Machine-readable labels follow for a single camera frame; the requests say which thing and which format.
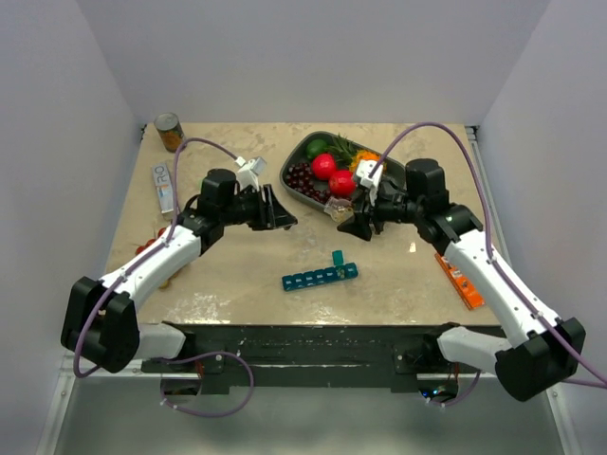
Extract tin food can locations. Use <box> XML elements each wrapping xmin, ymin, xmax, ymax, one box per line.
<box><xmin>154</xmin><ymin>112</ymin><xmax>185</xmax><ymax>153</ymax></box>

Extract red pomegranate right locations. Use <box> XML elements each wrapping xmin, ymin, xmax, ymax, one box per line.
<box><xmin>328</xmin><ymin>170</ymin><xmax>356</xmax><ymax>197</ymax></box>

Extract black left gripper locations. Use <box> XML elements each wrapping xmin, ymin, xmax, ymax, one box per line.
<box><xmin>220</xmin><ymin>184</ymin><xmax>297</xmax><ymax>231</ymax></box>

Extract teal weekly pill organizer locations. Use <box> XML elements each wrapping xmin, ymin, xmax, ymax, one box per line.
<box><xmin>281</xmin><ymin>250</ymin><xmax>359</xmax><ymax>292</ymax></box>

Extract silver toothpaste box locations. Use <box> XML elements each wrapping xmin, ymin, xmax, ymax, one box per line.
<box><xmin>152</xmin><ymin>162</ymin><xmax>175</xmax><ymax>219</ymax></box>

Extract dark red grape bunch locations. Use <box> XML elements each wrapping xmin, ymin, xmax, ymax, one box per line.
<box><xmin>284</xmin><ymin>163</ymin><xmax>330</xmax><ymax>204</ymax></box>

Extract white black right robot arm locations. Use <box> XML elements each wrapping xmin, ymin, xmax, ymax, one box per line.
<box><xmin>338</xmin><ymin>158</ymin><xmax>586</xmax><ymax>402</ymax></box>

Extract green lime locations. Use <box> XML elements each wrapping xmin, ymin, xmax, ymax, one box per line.
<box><xmin>305</xmin><ymin>138</ymin><xmax>328</xmax><ymax>161</ymax></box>

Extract clear pill bottle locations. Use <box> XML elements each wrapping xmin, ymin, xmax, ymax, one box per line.
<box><xmin>323</xmin><ymin>196</ymin><xmax>354</xmax><ymax>224</ymax></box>

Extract red pomegranate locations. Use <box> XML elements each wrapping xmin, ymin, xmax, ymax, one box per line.
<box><xmin>328</xmin><ymin>170</ymin><xmax>356</xmax><ymax>197</ymax></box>
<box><xmin>311</xmin><ymin>153</ymin><xmax>338</xmax><ymax>181</ymax></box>

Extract black table front rail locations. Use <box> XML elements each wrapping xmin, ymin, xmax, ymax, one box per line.
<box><xmin>142</xmin><ymin>324</ymin><xmax>474</xmax><ymax>394</ymax></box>

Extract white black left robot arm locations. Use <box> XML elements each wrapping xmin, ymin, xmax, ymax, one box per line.
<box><xmin>60</xmin><ymin>169</ymin><xmax>297</xmax><ymax>373</ymax></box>

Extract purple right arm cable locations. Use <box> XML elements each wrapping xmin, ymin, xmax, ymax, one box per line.
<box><xmin>374</xmin><ymin>121</ymin><xmax>607</xmax><ymax>408</ymax></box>

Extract grey plastic fruit tray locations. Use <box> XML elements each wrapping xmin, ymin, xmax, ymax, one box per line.
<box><xmin>279</xmin><ymin>131</ymin><xmax>379</xmax><ymax>211</ymax></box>

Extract orange pineapple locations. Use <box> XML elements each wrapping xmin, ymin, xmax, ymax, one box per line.
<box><xmin>326</xmin><ymin>135</ymin><xmax>380</xmax><ymax>173</ymax></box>

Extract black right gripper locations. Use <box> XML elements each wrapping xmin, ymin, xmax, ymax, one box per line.
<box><xmin>339</xmin><ymin>181</ymin><xmax>423</xmax><ymax>241</ymax></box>

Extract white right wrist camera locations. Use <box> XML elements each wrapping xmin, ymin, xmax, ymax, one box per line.
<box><xmin>354</xmin><ymin>160</ymin><xmax>383</xmax><ymax>205</ymax></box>

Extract red pomegranate left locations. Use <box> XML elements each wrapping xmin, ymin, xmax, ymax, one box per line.
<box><xmin>311</xmin><ymin>153</ymin><xmax>338</xmax><ymax>181</ymax></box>

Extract red cherry cluster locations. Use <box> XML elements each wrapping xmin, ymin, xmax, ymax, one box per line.
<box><xmin>135</xmin><ymin>227</ymin><xmax>167</xmax><ymax>255</ymax></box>

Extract orange cardboard box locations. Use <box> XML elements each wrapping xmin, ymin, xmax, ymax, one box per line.
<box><xmin>434</xmin><ymin>253</ymin><xmax>485</xmax><ymax>311</ymax></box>

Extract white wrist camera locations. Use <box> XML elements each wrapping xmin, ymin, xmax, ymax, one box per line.
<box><xmin>354</xmin><ymin>160</ymin><xmax>383</xmax><ymax>205</ymax></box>
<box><xmin>235</xmin><ymin>156</ymin><xmax>267</xmax><ymax>191</ymax></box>

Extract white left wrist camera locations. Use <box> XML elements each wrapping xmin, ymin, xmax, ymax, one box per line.
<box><xmin>235</xmin><ymin>156</ymin><xmax>267</xmax><ymax>191</ymax></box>

